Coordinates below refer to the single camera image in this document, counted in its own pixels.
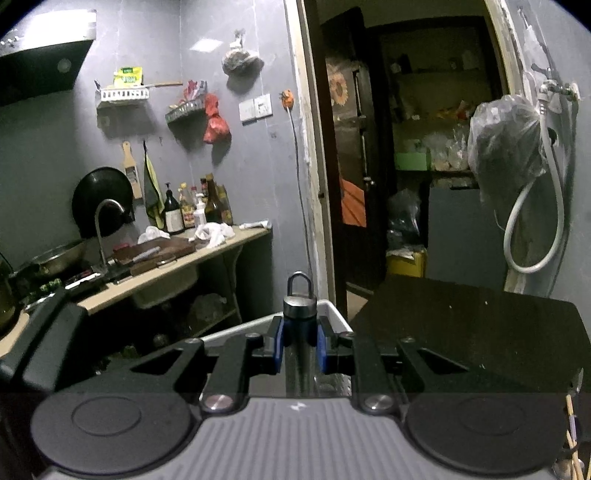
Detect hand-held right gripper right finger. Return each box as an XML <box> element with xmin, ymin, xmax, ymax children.
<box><xmin>316</xmin><ymin>318</ymin><xmax>546</xmax><ymax>413</ymax></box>

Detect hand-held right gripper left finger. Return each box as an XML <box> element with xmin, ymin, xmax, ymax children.
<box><xmin>44</xmin><ymin>315</ymin><xmax>284</xmax><ymax>414</ymax></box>

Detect metal utensil with loop handle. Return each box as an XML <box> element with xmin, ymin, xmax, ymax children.
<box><xmin>281</xmin><ymin>271</ymin><xmax>319</xmax><ymax>398</ymax></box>

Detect white perforated plastic basket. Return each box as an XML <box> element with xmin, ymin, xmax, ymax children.
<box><xmin>201</xmin><ymin>299</ymin><xmax>355</xmax><ymax>398</ymax></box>

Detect purple-banded wooden-handled spoon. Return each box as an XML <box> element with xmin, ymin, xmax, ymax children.
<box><xmin>566</xmin><ymin>394</ymin><xmax>585</xmax><ymax>480</ymax></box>

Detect metal bowl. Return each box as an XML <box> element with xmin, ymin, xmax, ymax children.
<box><xmin>9</xmin><ymin>240</ymin><xmax>88</xmax><ymax>282</ymax></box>

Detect curved sink faucet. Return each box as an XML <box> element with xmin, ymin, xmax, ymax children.
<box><xmin>93</xmin><ymin>198</ymin><xmax>126</xmax><ymax>273</ymax></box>

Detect wooden kitchen counter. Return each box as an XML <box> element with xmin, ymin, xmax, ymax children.
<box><xmin>0</xmin><ymin>225</ymin><xmax>272</xmax><ymax>356</ymax></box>

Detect yellow bin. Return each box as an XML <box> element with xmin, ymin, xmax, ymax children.
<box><xmin>385</xmin><ymin>249</ymin><xmax>428</xmax><ymax>278</ymax></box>

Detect dark wooden door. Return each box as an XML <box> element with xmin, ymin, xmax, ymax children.
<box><xmin>318</xmin><ymin>7</ymin><xmax>384</xmax><ymax>291</ymax></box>

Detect white cloth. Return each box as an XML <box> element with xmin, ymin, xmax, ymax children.
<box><xmin>193</xmin><ymin>222</ymin><xmax>236</xmax><ymax>249</ymax></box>
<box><xmin>137</xmin><ymin>226</ymin><xmax>171</xmax><ymax>245</ymax></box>

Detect dark wooden cutting board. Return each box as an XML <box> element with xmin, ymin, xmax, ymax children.
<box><xmin>113</xmin><ymin>236</ymin><xmax>197</xmax><ymax>277</ymax></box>

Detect sunflower door poster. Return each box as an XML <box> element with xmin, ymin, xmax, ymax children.
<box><xmin>325</xmin><ymin>62</ymin><xmax>370</xmax><ymax>229</ymax></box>

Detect olive glass bottle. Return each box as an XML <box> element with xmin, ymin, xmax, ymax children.
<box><xmin>217</xmin><ymin>185</ymin><xmax>234</xmax><ymax>226</ymax></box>

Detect black plastic bag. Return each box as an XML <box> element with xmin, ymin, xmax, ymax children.
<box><xmin>387</xmin><ymin>187</ymin><xmax>423</xmax><ymax>252</ymax></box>

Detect black wok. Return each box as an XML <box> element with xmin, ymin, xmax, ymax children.
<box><xmin>71</xmin><ymin>167</ymin><xmax>136</xmax><ymax>239</ymax></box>

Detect dark bottle with white label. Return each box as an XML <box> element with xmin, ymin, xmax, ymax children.
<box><xmin>163</xmin><ymin>182</ymin><xmax>185</xmax><ymax>235</ymax></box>

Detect green hanging cloth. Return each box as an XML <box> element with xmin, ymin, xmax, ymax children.
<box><xmin>142</xmin><ymin>141</ymin><xmax>166</xmax><ymax>230</ymax></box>

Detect grey cabinet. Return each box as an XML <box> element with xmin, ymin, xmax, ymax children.
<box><xmin>427</xmin><ymin>178</ymin><xmax>509</xmax><ymax>289</ymax></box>

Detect green box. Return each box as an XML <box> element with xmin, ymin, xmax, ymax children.
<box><xmin>394</xmin><ymin>151</ymin><xmax>432</xmax><ymax>171</ymax></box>

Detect red plastic bag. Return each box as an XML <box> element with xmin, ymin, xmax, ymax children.
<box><xmin>203</xmin><ymin>93</ymin><xmax>232</xmax><ymax>145</ymax></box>

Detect clear food bags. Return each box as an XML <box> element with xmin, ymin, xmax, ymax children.
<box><xmin>422</xmin><ymin>129</ymin><xmax>469</xmax><ymax>171</ymax></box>

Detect metal corner rack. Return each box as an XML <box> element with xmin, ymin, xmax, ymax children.
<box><xmin>165</xmin><ymin>100</ymin><xmax>208</xmax><ymax>124</ymax></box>

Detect red packets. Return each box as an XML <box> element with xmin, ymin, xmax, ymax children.
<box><xmin>182</xmin><ymin>79</ymin><xmax>208</xmax><ymax>104</ymax></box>

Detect black range hood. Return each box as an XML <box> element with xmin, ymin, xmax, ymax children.
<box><xmin>0</xmin><ymin>9</ymin><xmax>98</xmax><ymax>108</ymax></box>

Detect clear bag with dark contents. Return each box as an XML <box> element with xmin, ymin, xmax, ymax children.
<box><xmin>467</xmin><ymin>95</ymin><xmax>548</xmax><ymax>204</ymax></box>

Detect yellow-green packet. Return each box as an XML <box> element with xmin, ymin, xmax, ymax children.
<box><xmin>113</xmin><ymin>66</ymin><xmax>144</xmax><ymax>88</ymax></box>

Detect small hanging bag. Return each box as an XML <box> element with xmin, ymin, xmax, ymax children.
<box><xmin>222</xmin><ymin>30</ymin><xmax>264</xmax><ymax>75</ymax></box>

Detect dark shelf unit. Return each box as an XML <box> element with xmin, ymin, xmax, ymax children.
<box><xmin>383</xmin><ymin>28</ymin><xmax>504</xmax><ymax>176</ymax></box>

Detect white plastic bag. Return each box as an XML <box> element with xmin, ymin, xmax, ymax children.
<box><xmin>517</xmin><ymin>7</ymin><xmax>552</xmax><ymax>81</ymax></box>

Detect thin wall cable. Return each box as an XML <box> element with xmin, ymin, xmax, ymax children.
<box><xmin>288</xmin><ymin>108</ymin><xmax>319</xmax><ymax>287</ymax></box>

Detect wooden-handled grater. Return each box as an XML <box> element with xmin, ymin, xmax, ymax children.
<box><xmin>121</xmin><ymin>141</ymin><xmax>144</xmax><ymax>200</ymax></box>

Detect white door frame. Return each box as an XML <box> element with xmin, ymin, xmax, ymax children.
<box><xmin>284</xmin><ymin>0</ymin><xmax>522</xmax><ymax>319</ymax></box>

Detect white hose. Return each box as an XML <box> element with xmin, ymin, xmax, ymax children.
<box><xmin>502</xmin><ymin>99</ymin><xmax>566</xmax><ymax>274</ymax></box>

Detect white wall rack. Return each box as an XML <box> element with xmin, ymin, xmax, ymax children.
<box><xmin>95</xmin><ymin>85</ymin><xmax>149</xmax><ymax>109</ymax></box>

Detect wall faucet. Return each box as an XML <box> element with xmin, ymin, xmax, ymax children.
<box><xmin>536</xmin><ymin>78</ymin><xmax>580</xmax><ymax>114</ymax></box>

